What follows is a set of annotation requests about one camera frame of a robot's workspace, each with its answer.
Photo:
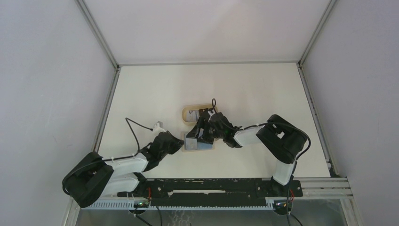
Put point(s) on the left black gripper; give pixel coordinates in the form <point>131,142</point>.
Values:
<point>177,145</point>

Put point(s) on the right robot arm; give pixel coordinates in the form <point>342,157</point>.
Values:
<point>286,142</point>

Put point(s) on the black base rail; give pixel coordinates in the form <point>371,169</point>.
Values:
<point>214,192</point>

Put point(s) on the beige oval tray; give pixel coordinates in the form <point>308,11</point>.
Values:
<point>191,113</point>

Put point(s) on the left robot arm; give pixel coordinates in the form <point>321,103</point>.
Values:
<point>94,176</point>

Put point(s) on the beige leather card holder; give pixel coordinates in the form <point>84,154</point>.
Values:
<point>182,137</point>

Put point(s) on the blue grey credit card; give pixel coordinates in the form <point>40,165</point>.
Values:
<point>204,146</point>

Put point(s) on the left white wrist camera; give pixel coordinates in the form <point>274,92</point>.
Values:
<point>158,128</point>

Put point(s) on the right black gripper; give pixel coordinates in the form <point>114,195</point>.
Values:
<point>194,133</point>

